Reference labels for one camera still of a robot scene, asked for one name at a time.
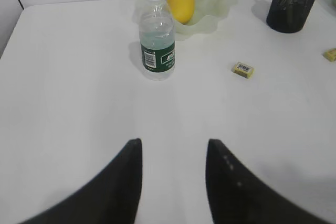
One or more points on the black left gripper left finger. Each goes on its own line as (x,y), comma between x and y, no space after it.
(112,196)

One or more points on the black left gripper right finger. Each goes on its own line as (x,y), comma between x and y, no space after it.
(236,195)

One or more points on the clear water bottle green label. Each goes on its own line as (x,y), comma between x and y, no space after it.
(157,38)

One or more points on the yellow mango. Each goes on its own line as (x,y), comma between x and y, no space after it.
(182,10)

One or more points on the yellow eraser with barcode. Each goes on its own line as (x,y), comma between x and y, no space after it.
(243,70)

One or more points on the black mesh pen holder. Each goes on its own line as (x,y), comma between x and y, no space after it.
(288,16)

